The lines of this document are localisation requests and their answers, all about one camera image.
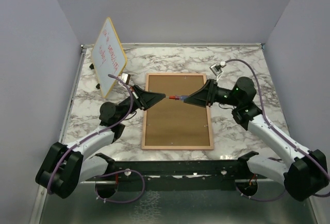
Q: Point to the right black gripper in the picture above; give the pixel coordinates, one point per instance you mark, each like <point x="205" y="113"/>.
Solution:
<point x="203" y="97"/>

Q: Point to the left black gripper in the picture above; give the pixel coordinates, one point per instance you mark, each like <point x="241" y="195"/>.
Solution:
<point x="144" y="99"/>

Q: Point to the blue red screwdriver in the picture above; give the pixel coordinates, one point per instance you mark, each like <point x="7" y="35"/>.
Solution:
<point x="176" y="97"/>

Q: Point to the pink picture frame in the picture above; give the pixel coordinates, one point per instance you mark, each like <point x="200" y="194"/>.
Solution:
<point x="172" y="124"/>

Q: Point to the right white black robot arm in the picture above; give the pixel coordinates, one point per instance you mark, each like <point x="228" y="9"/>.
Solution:
<point x="301" y="171"/>

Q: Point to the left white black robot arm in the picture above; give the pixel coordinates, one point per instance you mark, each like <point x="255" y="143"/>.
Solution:
<point x="65" y="165"/>

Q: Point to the small yellow-framed whiteboard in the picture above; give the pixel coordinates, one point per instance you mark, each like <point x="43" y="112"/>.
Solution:
<point x="108" y="57"/>

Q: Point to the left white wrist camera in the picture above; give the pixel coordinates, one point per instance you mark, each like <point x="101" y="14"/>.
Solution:
<point x="125" y="77"/>

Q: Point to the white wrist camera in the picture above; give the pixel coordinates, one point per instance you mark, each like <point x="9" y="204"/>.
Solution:
<point x="125" y="77"/>
<point x="217" y="69"/>

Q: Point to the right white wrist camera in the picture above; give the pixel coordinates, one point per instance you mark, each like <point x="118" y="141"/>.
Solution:
<point x="217" y="69"/>

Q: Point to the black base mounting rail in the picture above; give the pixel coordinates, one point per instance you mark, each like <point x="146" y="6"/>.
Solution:
<point x="175" y="175"/>

